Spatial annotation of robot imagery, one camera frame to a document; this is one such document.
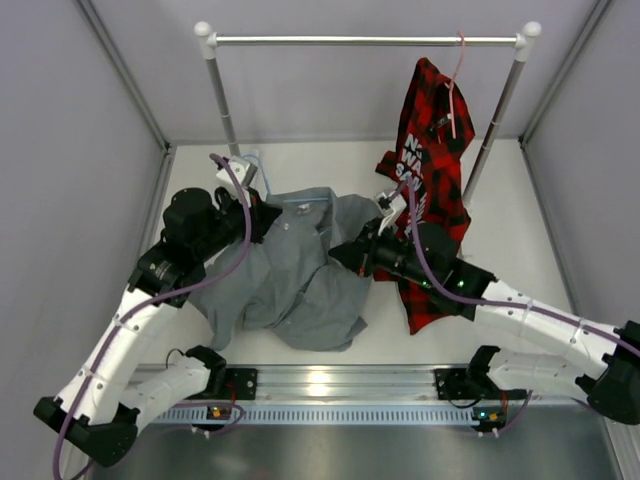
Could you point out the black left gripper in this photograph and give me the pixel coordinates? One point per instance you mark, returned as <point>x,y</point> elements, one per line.
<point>262,215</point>

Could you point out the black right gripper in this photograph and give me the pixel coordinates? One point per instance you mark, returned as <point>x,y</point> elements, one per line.
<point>360,256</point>

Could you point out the grey button shirt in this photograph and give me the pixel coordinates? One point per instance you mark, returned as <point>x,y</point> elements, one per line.
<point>289,285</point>

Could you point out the light blue wire hanger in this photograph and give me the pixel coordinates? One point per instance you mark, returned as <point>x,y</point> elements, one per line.
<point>294,211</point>

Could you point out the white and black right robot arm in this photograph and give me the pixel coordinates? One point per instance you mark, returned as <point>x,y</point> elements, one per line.
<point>591,362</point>

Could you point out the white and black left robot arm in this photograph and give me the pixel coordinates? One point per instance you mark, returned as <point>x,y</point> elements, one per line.
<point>98,411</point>

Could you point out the red black plaid shirt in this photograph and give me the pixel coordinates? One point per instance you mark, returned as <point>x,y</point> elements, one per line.
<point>426,154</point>

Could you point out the silver white clothes rack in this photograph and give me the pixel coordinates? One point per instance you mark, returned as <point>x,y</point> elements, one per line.
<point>522,43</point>

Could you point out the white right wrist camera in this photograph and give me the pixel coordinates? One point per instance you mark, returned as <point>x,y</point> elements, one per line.
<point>391,205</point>

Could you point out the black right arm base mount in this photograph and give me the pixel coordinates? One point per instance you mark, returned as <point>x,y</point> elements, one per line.
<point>462,384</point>

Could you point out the grey slotted cable duct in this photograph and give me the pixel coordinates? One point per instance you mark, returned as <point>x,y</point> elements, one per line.
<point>438,415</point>

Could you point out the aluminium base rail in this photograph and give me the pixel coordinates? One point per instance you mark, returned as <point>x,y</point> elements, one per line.
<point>306,384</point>

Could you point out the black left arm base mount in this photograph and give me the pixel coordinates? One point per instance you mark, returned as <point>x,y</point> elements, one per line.
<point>239,383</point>

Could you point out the pink wire hanger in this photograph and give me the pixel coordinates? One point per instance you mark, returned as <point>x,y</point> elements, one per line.
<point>452,84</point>

